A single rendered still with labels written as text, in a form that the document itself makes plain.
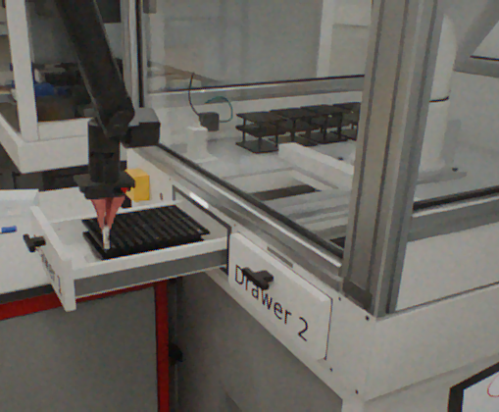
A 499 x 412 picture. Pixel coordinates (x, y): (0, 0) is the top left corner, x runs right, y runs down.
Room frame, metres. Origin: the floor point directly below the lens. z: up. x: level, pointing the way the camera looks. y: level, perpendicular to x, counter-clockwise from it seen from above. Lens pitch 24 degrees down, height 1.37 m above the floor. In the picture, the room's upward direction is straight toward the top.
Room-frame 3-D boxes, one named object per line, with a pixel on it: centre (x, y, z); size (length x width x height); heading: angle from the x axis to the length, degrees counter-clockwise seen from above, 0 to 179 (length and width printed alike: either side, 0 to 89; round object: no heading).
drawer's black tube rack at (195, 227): (1.13, 0.10, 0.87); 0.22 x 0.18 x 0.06; 115
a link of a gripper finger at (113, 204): (1.01, 0.16, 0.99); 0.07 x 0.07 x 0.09; 23
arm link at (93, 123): (1.01, 0.15, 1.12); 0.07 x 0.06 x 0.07; 120
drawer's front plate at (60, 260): (1.04, 0.28, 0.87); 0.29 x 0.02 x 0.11; 25
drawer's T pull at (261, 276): (0.88, -0.12, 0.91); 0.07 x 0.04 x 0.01; 25
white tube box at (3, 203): (1.57, 0.51, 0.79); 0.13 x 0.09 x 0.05; 95
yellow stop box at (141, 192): (1.47, 0.14, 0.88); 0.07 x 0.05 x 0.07; 25
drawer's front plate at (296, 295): (0.89, -0.15, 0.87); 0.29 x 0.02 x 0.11; 25
